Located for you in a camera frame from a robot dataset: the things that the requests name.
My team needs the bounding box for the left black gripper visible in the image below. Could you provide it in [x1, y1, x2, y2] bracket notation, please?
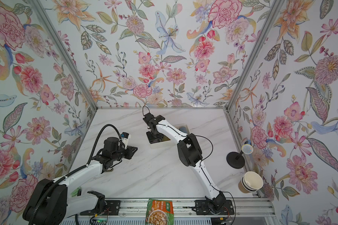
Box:
[111, 146, 139, 162]

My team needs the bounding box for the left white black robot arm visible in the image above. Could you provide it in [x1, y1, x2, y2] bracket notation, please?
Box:
[23, 132, 138, 225]

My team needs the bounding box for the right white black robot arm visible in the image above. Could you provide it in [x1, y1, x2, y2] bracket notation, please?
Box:
[143, 112, 226, 215]

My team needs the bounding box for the white divided organizer tray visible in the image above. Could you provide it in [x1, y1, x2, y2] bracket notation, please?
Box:
[161, 124, 188, 143]

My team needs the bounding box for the blue rolled sock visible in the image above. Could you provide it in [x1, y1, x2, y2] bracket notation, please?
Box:
[178, 126, 190, 134]

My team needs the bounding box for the small green object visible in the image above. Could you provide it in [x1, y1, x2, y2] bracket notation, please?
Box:
[70, 187, 82, 197]

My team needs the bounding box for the green snack bag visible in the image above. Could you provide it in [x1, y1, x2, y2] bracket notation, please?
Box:
[145, 199, 174, 225]

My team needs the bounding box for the black stand with round lamp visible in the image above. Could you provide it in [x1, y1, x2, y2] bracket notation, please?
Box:
[226, 143, 254, 169]

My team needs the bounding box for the beige paper cup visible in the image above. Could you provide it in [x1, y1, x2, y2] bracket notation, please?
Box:
[238, 171, 264, 193]

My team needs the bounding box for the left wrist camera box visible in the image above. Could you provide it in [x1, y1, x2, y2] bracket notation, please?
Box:
[121, 132, 131, 150]

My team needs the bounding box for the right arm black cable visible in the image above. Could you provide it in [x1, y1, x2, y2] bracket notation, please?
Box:
[142, 105, 237, 225]

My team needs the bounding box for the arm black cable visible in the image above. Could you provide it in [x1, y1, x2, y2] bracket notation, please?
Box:
[28, 124, 122, 225]
[142, 105, 237, 225]

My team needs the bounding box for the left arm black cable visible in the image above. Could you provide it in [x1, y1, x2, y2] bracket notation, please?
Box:
[28, 124, 122, 225]

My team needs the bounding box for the aluminium mounting rail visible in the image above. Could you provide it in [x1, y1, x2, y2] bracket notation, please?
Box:
[78, 198, 275, 219]

